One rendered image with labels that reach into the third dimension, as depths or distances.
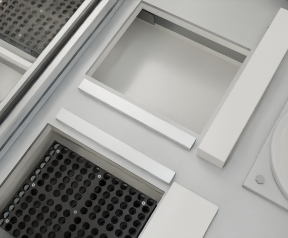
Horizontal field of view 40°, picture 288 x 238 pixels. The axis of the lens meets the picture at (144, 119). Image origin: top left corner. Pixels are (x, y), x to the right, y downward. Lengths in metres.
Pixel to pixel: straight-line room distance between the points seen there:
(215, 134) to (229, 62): 0.28
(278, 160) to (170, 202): 0.18
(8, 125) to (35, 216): 0.16
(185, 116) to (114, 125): 0.19
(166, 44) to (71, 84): 0.27
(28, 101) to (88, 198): 0.20
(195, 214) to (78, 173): 0.22
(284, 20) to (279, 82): 0.12
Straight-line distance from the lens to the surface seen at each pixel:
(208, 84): 0.87
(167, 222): 0.64
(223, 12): 0.83
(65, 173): 0.74
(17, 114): 0.70
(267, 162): 0.68
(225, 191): 0.66
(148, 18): 0.93
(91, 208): 0.71
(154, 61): 0.90
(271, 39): 0.76
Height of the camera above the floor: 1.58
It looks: 65 degrees down
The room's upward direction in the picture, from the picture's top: 8 degrees counter-clockwise
